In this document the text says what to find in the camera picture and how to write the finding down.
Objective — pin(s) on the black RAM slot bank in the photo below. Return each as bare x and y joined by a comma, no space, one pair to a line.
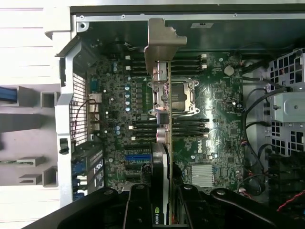
188,64
188,128

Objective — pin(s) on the silver finned heatsink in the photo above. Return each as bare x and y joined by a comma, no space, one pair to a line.
93,112

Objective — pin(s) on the green motherboard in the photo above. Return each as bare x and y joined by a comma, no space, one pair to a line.
214,107

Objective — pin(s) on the black open PC case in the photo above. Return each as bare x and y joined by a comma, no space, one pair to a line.
64,114

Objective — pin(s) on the metal CPU socket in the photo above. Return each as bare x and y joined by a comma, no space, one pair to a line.
183,97

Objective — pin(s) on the grey printed parts rack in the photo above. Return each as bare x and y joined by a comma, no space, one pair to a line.
23,133

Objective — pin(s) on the grey metal drive cage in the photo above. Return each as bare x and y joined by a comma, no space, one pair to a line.
288,107

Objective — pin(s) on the blue expansion slot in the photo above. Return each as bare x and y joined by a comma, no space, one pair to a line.
137,157

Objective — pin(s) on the round coin battery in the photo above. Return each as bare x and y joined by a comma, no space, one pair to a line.
229,70

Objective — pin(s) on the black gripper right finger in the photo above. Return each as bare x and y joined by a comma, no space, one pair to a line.
190,210

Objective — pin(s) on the silver chipset heatsink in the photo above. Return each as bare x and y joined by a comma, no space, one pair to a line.
202,175

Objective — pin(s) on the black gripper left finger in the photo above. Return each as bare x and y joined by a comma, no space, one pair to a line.
140,210

